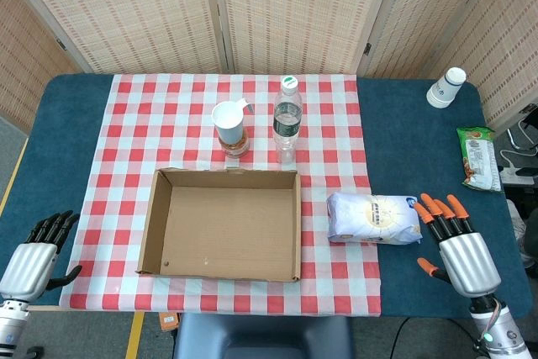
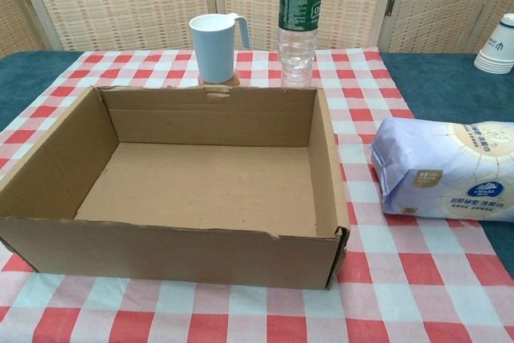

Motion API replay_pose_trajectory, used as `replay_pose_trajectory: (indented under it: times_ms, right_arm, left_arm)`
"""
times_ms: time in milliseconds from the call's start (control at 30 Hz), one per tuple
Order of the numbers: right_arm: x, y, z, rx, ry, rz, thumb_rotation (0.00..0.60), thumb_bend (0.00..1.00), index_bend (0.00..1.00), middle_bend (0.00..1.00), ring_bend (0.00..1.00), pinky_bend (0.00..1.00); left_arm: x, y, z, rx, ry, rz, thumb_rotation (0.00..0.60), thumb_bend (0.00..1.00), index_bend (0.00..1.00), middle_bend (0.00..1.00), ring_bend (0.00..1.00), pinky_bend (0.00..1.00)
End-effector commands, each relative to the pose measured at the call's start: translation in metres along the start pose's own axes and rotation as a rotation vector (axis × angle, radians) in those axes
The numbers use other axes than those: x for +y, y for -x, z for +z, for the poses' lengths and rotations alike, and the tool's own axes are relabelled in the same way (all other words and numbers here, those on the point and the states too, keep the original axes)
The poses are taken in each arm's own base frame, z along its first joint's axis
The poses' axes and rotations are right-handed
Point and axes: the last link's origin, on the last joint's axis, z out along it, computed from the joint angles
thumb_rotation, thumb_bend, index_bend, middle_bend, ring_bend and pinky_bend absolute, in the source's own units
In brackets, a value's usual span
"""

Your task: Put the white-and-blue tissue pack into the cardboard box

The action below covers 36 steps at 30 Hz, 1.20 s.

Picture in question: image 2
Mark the silver snack bag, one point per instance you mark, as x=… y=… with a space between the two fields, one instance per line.
x=433 y=166

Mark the cardboard box tray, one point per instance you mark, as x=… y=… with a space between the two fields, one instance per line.
x=160 y=246

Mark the red white checkered tablecloth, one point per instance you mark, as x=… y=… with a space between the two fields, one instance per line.
x=401 y=278

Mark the brown round coaster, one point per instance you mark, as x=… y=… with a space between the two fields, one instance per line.
x=235 y=79

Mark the clear green-label water bottle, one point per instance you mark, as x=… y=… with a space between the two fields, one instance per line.
x=299 y=9

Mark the metal screen hinge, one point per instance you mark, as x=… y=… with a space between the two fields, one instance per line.
x=389 y=5

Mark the white paper cup stack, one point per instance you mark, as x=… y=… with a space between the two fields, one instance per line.
x=500 y=46

